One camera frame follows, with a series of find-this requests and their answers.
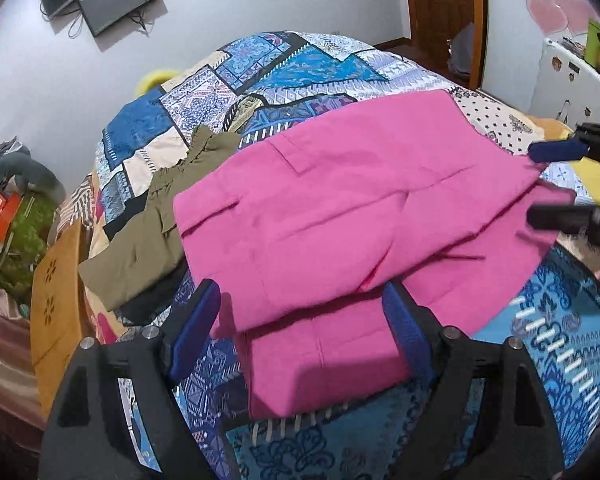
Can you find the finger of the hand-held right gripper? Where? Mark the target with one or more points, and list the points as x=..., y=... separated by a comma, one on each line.
x=560, y=149
x=560, y=220

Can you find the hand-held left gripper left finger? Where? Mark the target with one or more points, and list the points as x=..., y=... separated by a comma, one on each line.
x=192, y=329

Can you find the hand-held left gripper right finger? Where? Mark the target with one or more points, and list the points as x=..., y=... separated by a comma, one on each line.
x=410, y=332

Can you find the pink pants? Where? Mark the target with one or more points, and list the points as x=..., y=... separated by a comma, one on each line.
x=340, y=220

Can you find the yellow cloth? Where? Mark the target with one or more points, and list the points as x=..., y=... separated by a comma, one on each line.
x=597, y=177

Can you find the black garment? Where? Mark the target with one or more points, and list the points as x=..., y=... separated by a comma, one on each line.
x=147, y=297

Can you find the white cabinet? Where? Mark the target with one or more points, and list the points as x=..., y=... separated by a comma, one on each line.
x=572, y=85

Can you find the olive green garment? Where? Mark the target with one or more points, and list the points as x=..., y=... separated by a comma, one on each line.
x=145, y=240

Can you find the green bottle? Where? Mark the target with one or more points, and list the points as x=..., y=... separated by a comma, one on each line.
x=592, y=42

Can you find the grey bag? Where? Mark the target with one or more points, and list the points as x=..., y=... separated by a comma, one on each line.
x=462, y=52

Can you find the wooden door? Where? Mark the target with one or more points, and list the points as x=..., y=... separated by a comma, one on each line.
x=442, y=5

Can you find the orange box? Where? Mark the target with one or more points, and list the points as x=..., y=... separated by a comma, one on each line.
x=2, y=212

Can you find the grey cloth pile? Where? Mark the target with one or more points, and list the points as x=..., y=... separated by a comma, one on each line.
x=25, y=172

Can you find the yellow round object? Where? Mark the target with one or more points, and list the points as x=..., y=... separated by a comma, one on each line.
x=152, y=79

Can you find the blue patchwork bed sheet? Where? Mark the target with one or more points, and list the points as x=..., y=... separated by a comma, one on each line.
x=300, y=85

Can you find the pink heart wall decoration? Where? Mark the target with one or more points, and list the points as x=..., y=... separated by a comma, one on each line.
x=545, y=2

